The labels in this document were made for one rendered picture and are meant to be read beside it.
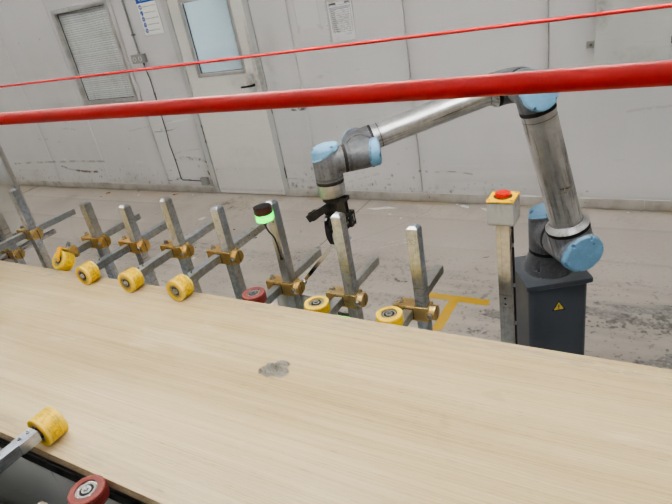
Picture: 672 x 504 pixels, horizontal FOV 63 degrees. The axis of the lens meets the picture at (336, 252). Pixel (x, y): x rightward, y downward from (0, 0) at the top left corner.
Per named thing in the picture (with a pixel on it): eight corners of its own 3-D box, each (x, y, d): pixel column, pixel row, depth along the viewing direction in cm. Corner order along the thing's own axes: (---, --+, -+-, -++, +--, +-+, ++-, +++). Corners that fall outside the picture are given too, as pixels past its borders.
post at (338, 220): (358, 334, 193) (335, 210, 172) (367, 336, 192) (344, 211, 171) (353, 340, 191) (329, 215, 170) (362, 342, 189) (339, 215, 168)
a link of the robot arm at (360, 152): (374, 131, 178) (337, 139, 177) (382, 139, 168) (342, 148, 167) (378, 158, 182) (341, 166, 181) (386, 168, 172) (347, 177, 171)
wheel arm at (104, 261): (173, 221, 252) (171, 214, 251) (179, 221, 250) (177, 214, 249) (85, 275, 215) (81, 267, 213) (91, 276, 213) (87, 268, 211)
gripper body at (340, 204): (346, 235, 178) (340, 200, 173) (324, 233, 182) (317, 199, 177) (357, 225, 184) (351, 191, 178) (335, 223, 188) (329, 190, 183)
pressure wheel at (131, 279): (129, 262, 202) (145, 274, 200) (128, 277, 207) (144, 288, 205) (116, 270, 197) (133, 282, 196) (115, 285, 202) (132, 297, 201)
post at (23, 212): (54, 275, 279) (13, 187, 258) (58, 275, 277) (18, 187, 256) (48, 278, 277) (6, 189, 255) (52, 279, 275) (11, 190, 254)
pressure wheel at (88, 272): (103, 273, 214) (96, 280, 219) (90, 257, 213) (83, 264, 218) (91, 281, 209) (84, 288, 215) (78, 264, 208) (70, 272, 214)
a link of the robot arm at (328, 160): (342, 144, 167) (310, 151, 166) (348, 183, 172) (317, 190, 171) (337, 137, 175) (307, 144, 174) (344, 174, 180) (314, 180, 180)
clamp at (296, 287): (276, 285, 203) (273, 274, 201) (306, 290, 197) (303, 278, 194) (267, 293, 199) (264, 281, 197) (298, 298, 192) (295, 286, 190)
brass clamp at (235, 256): (219, 255, 212) (215, 244, 210) (246, 258, 205) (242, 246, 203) (208, 263, 207) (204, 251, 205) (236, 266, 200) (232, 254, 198)
